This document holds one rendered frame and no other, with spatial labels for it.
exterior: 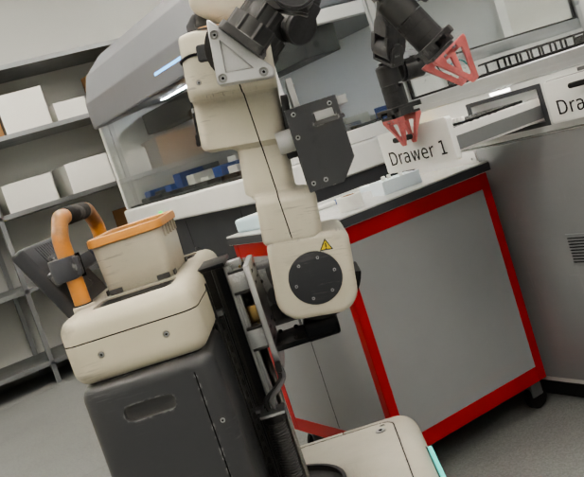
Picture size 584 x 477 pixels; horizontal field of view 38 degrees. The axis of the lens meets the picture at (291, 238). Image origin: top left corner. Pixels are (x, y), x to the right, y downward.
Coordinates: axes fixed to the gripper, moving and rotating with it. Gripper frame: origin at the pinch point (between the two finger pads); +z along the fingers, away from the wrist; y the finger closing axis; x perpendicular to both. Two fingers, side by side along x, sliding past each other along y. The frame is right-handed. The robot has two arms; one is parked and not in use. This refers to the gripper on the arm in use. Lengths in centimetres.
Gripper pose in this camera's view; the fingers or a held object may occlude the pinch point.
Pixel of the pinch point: (409, 140)
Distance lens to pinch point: 217.6
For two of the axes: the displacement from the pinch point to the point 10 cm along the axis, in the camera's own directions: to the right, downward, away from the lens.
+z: 3.2, 9.4, 1.3
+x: -5.0, 0.4, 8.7
